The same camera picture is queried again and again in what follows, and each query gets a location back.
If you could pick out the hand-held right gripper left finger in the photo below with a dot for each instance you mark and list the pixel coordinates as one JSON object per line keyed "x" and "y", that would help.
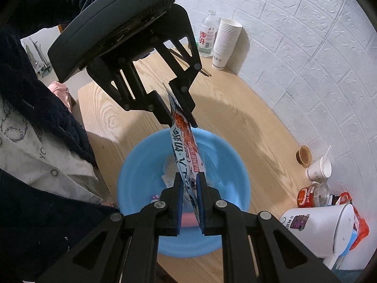
{"x": 179, "y": 200}

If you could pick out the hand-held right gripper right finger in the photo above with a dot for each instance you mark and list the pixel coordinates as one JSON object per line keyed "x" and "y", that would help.
{"x": 200, "y": 200}

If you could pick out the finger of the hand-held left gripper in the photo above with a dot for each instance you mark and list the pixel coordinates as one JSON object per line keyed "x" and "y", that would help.
{"x": 184, "y": 100}
{"x": 160, "y": 109}

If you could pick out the pink cylinder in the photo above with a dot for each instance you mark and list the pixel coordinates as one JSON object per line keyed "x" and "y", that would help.
{"x": 190, "y": 219}

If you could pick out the blue plastic basin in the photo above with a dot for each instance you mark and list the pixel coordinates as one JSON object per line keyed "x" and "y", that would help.
{"x": 226, "y": 165}

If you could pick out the printed snack packet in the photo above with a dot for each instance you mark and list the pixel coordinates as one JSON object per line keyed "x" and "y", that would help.
{"x": 188, "y": 153}

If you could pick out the small purple and white item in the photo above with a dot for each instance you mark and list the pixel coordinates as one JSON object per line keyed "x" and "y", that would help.
{"x": 156, "y": 198}

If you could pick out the clear bottle with red label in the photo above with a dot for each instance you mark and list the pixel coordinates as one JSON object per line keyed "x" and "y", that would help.
{"x": 207, "y": 35}

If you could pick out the stack of white paper cups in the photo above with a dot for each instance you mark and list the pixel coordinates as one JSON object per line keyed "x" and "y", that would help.
{"x": 225, "y": 42}

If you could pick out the clear jar with red label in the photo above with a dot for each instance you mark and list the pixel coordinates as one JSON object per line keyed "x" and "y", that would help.
{"x": 310, "y": 196}

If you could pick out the brown sauce cup with lid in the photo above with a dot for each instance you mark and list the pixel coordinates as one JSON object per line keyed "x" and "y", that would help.
{"x": 304, "y": 154}

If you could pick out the single white paper cup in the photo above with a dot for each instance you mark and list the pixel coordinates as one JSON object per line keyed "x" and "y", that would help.
{"x": 316, "y": 171}

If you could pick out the white electric kettle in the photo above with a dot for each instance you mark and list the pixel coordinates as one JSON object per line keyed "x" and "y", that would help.
{"x": 318, "y": 230}

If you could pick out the person's white shirt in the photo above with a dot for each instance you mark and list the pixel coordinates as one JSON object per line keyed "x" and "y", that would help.
{"x": 35, "y": 159}

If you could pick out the person in dark jacket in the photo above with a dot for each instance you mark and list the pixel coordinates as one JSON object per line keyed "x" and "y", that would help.
{"x": 35, "y": 227}

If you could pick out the red plastic bag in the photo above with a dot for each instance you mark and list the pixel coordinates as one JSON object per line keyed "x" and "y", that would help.
{"x": 362, "y": 227}

